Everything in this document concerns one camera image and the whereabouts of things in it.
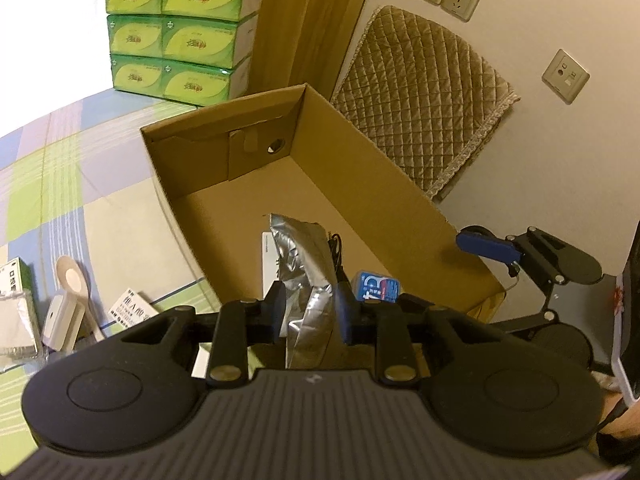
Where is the blue dental floss picks box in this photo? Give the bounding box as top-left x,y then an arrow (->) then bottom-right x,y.
352,271 -> 401,302

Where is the silver foil bag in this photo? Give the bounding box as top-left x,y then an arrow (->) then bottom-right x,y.
270,214 -> 336,370

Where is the white card box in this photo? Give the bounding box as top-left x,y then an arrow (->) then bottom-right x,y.
260,231 -> 279,297

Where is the black audio cable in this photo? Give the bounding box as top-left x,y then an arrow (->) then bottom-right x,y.
326,231 -> 352,291

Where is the white long toothpaste box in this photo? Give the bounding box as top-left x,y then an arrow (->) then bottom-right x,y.
107,287 -> 216,380

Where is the white shoehorn scoop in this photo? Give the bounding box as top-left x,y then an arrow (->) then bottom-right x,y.
56,255 -> 105,341

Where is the white square device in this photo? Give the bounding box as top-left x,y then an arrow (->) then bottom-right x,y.
41,290 -> 85,352

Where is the quilted beige cushion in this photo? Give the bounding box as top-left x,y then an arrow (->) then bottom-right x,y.
331,6 -> 519,203

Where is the brown cardboard box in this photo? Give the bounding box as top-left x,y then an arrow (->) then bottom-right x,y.
142,84 -> 504,321

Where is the checkered tablecloth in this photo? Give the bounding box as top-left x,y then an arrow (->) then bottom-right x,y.
0,86 -> 227,480

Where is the green box in plastic wrap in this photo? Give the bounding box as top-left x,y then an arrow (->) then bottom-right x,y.
0,258 -> 43,373

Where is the green tissue pack stack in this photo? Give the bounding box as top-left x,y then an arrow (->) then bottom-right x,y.
105,0 -> 262,106

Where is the single wall socket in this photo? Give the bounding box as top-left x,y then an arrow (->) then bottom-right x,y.
541,49 -> 590,105

